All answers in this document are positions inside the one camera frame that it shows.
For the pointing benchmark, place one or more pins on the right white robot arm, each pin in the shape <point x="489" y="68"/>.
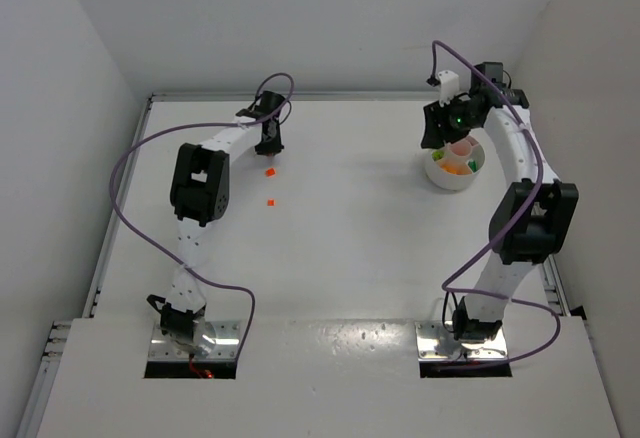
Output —
<point x="531" y="221"/>

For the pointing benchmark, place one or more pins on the lime green legos in bowl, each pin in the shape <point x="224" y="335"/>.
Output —
<point x="438" y="156"/>

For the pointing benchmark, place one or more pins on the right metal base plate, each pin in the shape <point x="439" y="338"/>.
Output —
<point x="436" y="345"/>

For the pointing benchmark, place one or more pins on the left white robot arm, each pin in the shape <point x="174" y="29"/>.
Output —
<point x="200" y="195"/>

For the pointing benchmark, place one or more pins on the metal base plate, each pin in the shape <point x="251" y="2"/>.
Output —
<point x="213" y="341"/>
<point x="436" y="345"/>

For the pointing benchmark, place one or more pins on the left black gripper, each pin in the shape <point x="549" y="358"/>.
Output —
<point x="269" y="143"/>

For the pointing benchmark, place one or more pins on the white divided bowl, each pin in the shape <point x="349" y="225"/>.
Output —
<point x="460" y="152"/>

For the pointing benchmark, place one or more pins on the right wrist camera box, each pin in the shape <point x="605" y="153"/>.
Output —
<point x="448" y="86"/>

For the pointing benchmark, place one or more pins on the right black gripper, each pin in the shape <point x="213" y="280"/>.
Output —
<point x="433" y="123"/>

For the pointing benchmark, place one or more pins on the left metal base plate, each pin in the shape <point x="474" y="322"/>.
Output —
<point x="213" y="341"/>

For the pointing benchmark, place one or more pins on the yellow-orange legos in bowl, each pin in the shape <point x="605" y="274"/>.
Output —
<point x="457" y="169"/>

